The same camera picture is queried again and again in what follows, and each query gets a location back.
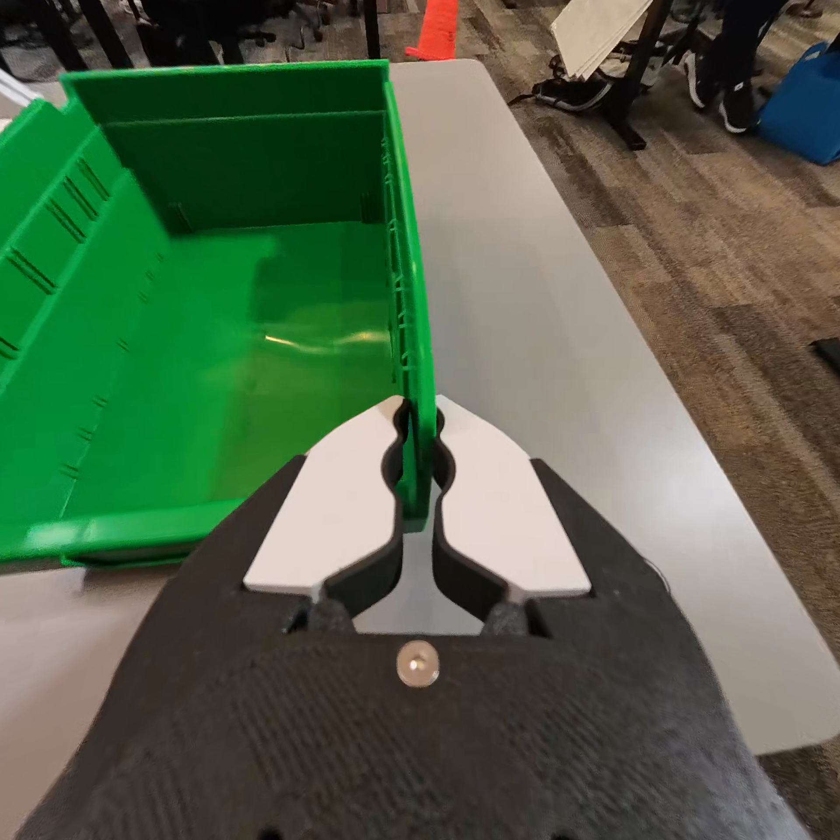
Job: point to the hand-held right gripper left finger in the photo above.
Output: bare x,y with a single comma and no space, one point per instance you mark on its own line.
321,518

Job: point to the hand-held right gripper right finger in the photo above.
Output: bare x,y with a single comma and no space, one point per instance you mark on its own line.
512,525

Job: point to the green plastic bin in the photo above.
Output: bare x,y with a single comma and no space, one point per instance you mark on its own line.
197,394

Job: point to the black backpack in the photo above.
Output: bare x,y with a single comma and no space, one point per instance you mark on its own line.
571,92

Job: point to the stack of white boards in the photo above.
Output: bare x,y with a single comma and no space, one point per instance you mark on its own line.
590,33

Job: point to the orange traffic cone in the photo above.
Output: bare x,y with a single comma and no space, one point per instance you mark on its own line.
436,29

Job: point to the blue storage bin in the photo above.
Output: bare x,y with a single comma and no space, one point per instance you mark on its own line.
800,105

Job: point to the black table frame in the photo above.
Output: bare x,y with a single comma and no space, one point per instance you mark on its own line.
630,98

